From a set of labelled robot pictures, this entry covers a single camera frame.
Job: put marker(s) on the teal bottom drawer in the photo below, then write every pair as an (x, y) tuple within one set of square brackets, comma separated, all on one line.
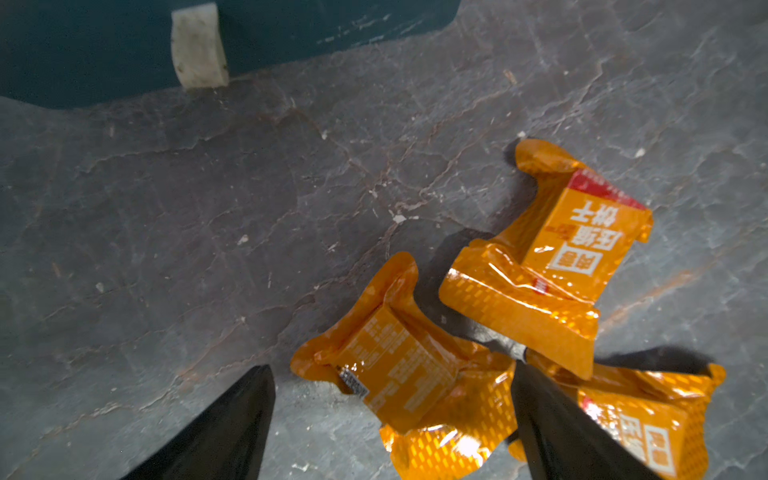
[(70, 54)]

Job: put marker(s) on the orange cookie packet bottom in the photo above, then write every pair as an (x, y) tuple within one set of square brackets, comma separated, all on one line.
[(653, 403)]

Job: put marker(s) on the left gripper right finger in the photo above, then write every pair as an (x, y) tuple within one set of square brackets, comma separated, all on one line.
[(560, 440)]

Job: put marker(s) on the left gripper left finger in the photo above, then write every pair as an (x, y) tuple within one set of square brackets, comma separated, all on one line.
[(226, 441)]

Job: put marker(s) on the orange cookie packet top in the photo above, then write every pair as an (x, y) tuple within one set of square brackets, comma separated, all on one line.
[(538, 281)]

